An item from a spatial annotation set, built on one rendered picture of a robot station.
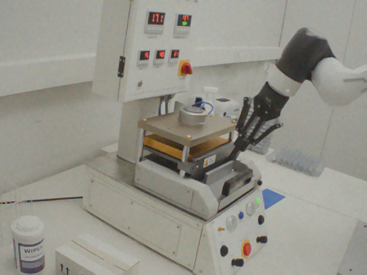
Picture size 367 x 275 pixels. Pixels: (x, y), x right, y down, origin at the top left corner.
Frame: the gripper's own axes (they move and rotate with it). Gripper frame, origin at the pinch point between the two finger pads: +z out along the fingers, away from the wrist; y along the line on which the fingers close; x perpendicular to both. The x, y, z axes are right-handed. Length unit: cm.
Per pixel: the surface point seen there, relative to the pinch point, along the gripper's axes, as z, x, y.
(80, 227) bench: 45, -23, -20
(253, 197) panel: 14.6, 10.8, 10.0
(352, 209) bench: 18, 68, 41
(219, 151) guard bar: 5.6, 1.4, -4.6
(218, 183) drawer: 11.9, -1.4, 1.4
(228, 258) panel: 22.9, -9.2, 18.4
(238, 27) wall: 3, 144, -84
